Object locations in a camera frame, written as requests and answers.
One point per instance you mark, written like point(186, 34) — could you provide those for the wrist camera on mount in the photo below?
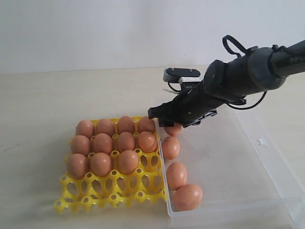
point(185, 77)

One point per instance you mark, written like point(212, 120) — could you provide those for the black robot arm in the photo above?
point(254, 70)

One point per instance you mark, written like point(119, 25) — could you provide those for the brown egg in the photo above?
point(187, 197)
point(147, 142)
point(103, 143)
point(173, 130)
point(127, 161)
point(146, 124)
point(125, 141)
point(81, 145)
point(170, 147)
point(85, 128)
point(101, 164)
point(125, 124)
point(105, 126)
point(176, 175)
point(77, 166)

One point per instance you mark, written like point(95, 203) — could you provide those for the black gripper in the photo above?
point(187, 108)

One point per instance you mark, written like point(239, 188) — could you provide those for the yellow plastic egg tray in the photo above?
point(144, 183)

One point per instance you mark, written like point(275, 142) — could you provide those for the clear plastic container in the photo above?
point(240, 159)

